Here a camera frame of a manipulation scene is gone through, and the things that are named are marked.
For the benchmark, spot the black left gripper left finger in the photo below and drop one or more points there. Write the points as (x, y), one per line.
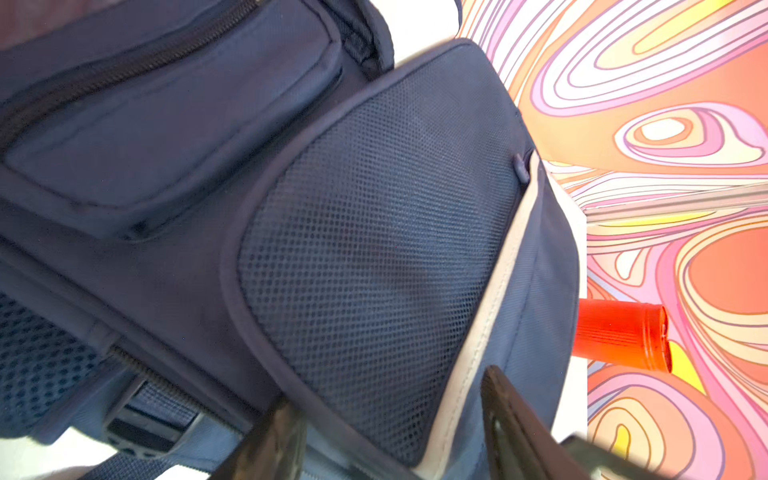
(273, 449)

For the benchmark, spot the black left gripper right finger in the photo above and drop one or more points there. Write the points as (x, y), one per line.
(520, 447)

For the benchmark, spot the navy blue student backpack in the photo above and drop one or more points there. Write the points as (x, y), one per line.
(207, 206)

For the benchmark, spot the red ribbed metal pen cup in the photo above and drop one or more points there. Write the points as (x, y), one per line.
(628, 334)

